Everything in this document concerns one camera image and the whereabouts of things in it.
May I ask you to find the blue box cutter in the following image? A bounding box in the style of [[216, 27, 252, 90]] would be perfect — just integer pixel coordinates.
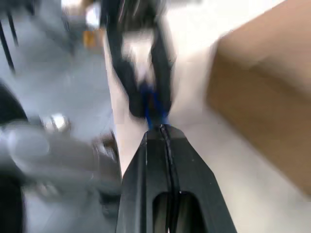
[[139, 81, 171, 131]]

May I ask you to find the small orange box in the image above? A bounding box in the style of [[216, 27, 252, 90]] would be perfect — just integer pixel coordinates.
[[82, 29, 105, 47]]

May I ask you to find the silver robot body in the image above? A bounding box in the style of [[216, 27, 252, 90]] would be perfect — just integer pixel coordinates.
[[0, 80, 122, 233]]

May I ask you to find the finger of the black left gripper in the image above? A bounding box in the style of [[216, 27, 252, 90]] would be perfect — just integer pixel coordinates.
[[148, 21, 178, 115], [105, 23, 146, 119]]

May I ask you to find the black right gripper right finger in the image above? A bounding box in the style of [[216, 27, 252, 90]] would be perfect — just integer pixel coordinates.
[[161, 124, 238, 233]]

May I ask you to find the brown cardboard box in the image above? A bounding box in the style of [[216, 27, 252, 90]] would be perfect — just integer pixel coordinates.
[[206, 0, 311, 198]]

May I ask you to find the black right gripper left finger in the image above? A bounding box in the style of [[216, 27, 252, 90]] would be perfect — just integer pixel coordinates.
[[115, 124, 175, 233]]

